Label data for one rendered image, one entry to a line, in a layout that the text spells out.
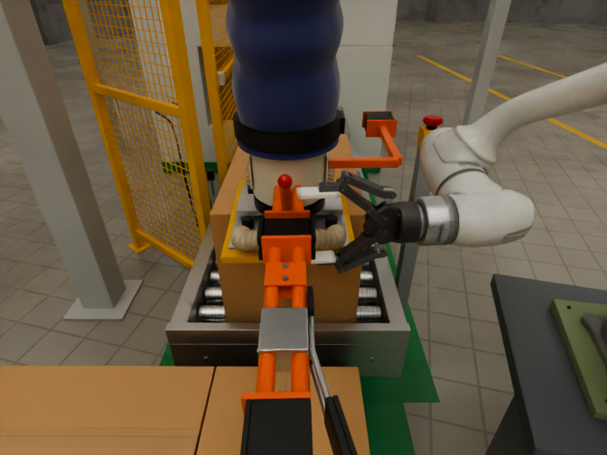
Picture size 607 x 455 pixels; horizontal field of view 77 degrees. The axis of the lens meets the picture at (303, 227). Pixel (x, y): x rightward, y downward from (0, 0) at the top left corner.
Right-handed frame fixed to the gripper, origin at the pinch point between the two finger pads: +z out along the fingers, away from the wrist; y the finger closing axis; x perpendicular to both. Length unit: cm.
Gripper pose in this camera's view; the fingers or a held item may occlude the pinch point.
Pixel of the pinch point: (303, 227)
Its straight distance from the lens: 67.4
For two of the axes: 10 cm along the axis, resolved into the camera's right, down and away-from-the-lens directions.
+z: -9.9, 0.5, -0.9
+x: -1.0, -5.4, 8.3
